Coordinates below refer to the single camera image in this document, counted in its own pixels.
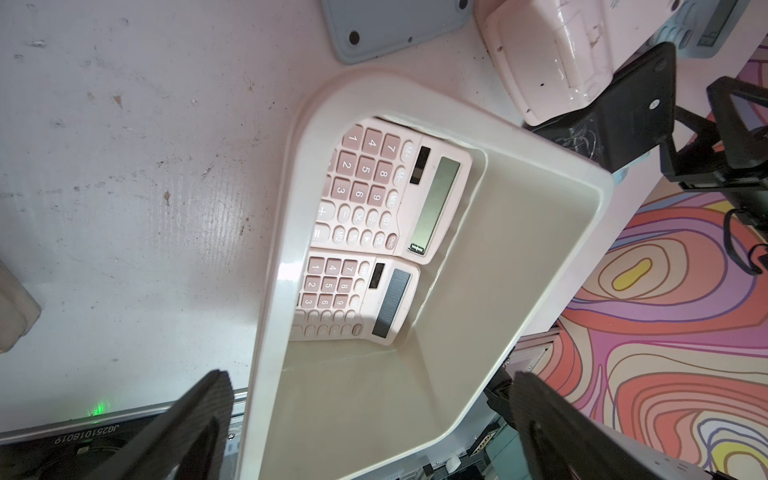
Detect pink calculator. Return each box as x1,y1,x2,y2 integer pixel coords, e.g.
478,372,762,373
310,118,473,265
289,249,420,346
474,0,680,126

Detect teal calculator with display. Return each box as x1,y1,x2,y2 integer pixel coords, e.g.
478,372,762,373
643,0,750,59

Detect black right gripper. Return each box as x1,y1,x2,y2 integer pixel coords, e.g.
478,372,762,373
660,76,767,204

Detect cream plastic storage box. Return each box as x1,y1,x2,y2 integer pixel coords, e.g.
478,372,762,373
237,68,614,479

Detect light blue calculator face down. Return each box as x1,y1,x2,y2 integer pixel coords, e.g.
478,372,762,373
321,0,474,65

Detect black calculator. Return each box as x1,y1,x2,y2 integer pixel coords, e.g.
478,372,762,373
526,42,677,173

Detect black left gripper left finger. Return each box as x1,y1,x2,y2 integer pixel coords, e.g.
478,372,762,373
88,370,234,479

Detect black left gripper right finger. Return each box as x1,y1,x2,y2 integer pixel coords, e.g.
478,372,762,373
509,372,714,479

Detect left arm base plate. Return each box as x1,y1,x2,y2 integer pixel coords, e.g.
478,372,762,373
1,415,155,479

